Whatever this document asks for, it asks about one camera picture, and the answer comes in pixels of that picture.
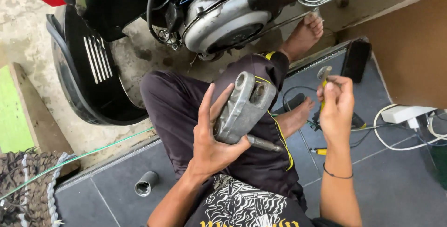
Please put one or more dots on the camouflage net rug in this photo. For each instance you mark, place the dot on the camouflage net rug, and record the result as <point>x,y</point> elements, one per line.
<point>31,188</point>

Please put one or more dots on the person's bare foot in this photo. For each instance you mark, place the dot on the person's bare foot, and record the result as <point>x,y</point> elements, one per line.
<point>303,35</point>
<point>295,117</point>

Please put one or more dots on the brown board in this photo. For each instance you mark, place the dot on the brown board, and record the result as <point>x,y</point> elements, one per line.
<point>408,49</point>

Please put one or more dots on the black scooter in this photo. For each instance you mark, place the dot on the black scooter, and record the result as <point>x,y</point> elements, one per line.
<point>216,17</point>

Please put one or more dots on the grey metal socket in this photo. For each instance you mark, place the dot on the grey metal socket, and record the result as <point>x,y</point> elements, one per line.
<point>145,184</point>

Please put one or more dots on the person's black trousers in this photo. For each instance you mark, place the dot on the person's black trousers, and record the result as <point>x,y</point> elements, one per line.
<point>178,115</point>

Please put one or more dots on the black wristband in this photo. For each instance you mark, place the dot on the black wristband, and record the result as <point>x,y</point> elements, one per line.
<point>337,176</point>

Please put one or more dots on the yellow black screwdriver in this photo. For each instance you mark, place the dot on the yellow black screwdriver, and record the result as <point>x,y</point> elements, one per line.
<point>319,151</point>

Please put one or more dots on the white power strip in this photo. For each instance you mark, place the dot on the white power strip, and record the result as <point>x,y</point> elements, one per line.
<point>405,113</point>

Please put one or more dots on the person's black printed shirt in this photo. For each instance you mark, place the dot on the person's black printed shirt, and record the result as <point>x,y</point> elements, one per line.
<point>244,206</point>

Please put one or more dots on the person's left hand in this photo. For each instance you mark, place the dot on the person's left hand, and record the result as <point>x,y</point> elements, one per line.
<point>206,150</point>

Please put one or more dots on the green wooden board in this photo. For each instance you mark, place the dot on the green wooden board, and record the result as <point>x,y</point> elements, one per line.
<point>14,112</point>

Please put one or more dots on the black phone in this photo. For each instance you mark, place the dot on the black phone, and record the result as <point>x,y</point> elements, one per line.
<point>355,61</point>

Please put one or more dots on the person's right hand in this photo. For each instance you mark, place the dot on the person's right hand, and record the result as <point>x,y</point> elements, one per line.
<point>337,115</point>

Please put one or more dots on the black sandal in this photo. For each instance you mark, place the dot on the black sandal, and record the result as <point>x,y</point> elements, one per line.
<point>291,102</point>

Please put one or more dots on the white plug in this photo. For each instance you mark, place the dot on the white plug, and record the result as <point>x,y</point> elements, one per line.
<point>413,122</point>

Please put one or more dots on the yellow black pliers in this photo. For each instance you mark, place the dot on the yellow black pliers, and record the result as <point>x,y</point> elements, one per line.
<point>357,120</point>

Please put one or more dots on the black scooter side panel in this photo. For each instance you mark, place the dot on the black scooter side panel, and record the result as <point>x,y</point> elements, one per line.
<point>87,77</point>

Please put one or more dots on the grey metal engine bracket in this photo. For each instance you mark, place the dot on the grey metal engine bracket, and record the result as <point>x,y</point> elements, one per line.
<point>241,112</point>

